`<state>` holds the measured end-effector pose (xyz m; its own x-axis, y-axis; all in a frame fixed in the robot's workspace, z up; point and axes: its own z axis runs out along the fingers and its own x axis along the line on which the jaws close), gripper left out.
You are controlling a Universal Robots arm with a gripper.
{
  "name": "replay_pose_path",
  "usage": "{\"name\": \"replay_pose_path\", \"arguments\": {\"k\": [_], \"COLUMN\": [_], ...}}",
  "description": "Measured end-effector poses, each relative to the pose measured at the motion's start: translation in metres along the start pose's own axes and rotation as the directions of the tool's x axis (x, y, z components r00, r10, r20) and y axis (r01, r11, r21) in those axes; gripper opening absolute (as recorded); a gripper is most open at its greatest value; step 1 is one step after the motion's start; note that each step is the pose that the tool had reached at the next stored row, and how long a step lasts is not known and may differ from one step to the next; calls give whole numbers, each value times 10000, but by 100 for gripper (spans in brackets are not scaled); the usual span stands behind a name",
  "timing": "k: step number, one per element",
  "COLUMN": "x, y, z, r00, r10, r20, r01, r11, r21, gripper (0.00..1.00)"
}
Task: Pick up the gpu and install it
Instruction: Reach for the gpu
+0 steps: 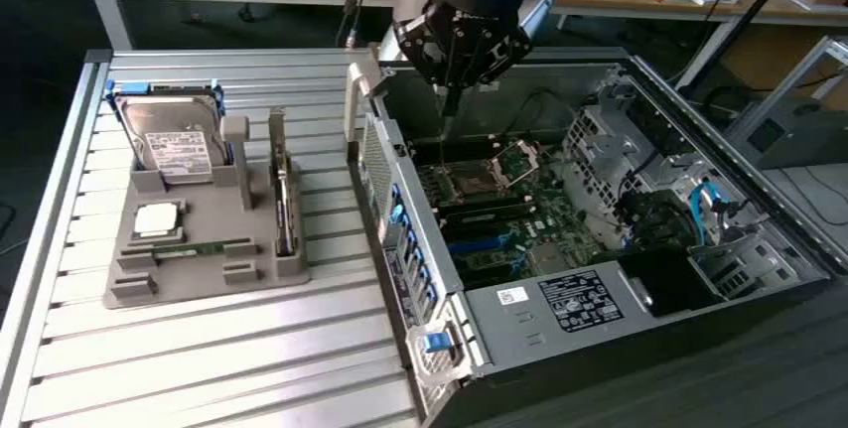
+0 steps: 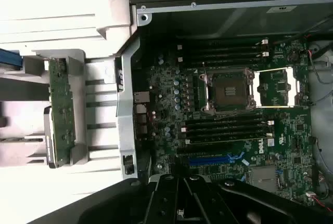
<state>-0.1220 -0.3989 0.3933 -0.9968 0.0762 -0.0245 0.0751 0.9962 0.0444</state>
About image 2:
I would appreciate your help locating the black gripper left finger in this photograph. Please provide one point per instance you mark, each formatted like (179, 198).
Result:
(104, 203)

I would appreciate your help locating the grey chipset heatsink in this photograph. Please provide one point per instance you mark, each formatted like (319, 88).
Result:
(261, 179)

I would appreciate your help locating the green motherboard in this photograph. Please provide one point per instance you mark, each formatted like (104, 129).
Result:
(286, 135)

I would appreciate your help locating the metal socket cover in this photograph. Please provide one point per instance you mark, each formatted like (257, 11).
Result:
(275, 89)

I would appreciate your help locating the CPU socket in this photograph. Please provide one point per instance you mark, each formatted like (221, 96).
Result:
(229, 91)

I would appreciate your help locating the blue expansion slot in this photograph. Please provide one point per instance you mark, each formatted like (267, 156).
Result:
(208, 160)

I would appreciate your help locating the open PC case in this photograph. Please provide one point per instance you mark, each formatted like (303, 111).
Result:
(127, 120)

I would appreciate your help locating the hard disk in blue carrier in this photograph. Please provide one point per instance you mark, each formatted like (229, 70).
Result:
(9, 59)

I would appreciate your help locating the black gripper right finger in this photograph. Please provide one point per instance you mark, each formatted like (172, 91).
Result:
(260, 203)

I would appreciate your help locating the grey parts rack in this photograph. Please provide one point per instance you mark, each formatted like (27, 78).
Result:
(78, 78)

